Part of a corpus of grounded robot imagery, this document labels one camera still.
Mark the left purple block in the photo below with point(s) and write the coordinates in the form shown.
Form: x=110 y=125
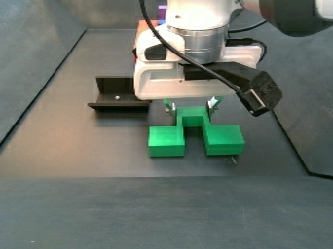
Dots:
x=162 y=12

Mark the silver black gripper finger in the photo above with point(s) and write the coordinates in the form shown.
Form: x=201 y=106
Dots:
x=170 y=107

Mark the red base board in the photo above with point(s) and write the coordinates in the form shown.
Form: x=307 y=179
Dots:
x=142 y=27

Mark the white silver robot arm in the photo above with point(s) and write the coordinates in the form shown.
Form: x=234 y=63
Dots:
x=189 y=58

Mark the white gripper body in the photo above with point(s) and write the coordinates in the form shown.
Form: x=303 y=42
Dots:
x=165 y=76

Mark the black angle fixture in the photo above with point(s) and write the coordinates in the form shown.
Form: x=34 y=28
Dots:
x=117 y=94

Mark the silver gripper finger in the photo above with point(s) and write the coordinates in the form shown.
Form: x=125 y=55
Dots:
x=213 y=103

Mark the green stepped block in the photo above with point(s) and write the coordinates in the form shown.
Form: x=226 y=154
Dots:
x=221 y=139

